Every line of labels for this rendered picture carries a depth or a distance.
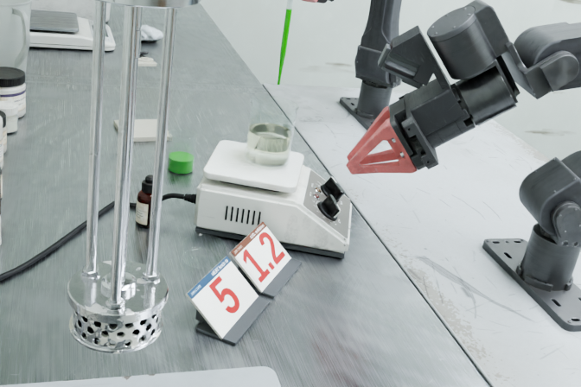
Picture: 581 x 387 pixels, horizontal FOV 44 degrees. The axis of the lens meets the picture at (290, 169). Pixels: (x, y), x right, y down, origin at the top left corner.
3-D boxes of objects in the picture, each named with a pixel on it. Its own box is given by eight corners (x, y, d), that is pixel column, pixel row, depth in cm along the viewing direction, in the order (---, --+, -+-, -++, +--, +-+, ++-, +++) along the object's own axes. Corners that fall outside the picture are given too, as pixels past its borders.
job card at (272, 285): (302, 264, 89) (306, 235, 88) (273, 299, 81) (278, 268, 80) (257, 249, 91) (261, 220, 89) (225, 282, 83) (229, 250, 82)
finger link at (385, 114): (333, 153, 83) (405, 115, 80) (335, 132, 89) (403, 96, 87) (362, 199, 85) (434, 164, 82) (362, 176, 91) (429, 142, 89)
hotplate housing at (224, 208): (348, 217, 103) (359, 166, 100) (345, 263, 91) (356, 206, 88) (198, 190, 104) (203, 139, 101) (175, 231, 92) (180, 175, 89)
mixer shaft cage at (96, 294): (159, 295, 55) (187, -39, 45) (170, 352, 49) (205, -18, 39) (66, 299, 53) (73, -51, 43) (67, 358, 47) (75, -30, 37)
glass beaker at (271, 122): (245, 150, 98) (253, 91, 95) (291, 158, 98) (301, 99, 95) (238, 170, 92) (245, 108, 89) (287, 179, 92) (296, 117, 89)
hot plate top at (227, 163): (304, 159, 100) (305, 153, 100) (296, 194, 89) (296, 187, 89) (220, 143, 101) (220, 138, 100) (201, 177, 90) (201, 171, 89)
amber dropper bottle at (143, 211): (154, 217, 95) (157, 168, 92) (162, 227, 93) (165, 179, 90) (131, 219, 94) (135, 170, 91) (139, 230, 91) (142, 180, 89)
